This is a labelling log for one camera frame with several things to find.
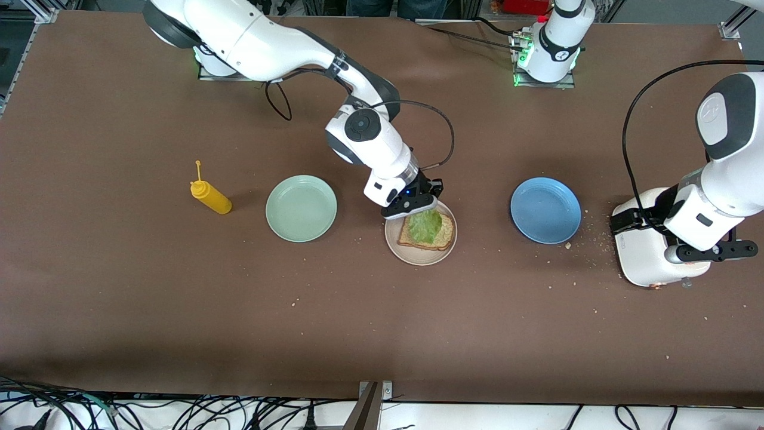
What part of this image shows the green lettuce leaf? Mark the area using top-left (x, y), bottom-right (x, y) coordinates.
top-left (408, 209), bottom-right (443, 245)

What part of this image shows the brown bread slice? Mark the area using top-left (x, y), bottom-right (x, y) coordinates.
top-left (398, 212), bottom-right (455, 251)

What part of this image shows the yellow mustard squeeze bottle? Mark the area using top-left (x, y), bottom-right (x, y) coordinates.
top-left (190, 160), bottom-right (232, 214)

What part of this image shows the beige plate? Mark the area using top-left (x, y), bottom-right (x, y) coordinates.
top-left (384, 199), bottom-right (459, 267)

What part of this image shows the blue plate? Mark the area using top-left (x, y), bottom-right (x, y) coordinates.
top-left (510, 177), bottom-right (582, 245)

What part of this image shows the light green plate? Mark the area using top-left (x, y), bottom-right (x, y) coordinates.
top-left (265, 174), bottom-right (338, 243)

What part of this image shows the white toaster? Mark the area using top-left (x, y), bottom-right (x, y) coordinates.
top-left (611, 187), bottom-right (712, 290)

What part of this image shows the brown table cover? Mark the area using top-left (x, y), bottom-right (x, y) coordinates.
top-left (0, 11), bottom-right (764, 407)

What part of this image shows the person in blue jeans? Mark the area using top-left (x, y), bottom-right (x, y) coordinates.
top-left (346, 0), bottom-right (449, 20)

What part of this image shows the red box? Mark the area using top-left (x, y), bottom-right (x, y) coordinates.
top-left (501, 0), bottom-right (553, 16)

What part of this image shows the grey metal strut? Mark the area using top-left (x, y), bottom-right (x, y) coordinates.
top-left (342, 382), bottom-right (381, 430)

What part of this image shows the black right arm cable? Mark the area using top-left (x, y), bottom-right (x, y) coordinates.
top-left (265, 67), bottom-right (456, 169)

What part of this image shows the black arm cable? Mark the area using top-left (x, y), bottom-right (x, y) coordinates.
top-left (265, 67), bottom-right (456, 169)
top-left (623, 60), bottom-right (764, 235)

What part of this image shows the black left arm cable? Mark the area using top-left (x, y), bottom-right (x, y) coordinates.
top-left (623, 60), bottom-right (764, 235)

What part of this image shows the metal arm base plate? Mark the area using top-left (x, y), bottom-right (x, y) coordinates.
top-left (510, 30), bottom-right (577, 89)
top-left (198, 57), bottom-right (266, 81)

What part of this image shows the black base cable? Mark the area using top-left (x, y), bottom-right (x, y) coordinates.
top-left (418, 17), bottom-right (526, 51)

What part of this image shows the silver corner bracket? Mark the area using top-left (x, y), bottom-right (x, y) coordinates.
top-left (358, 380), bottom-right (393, 402)

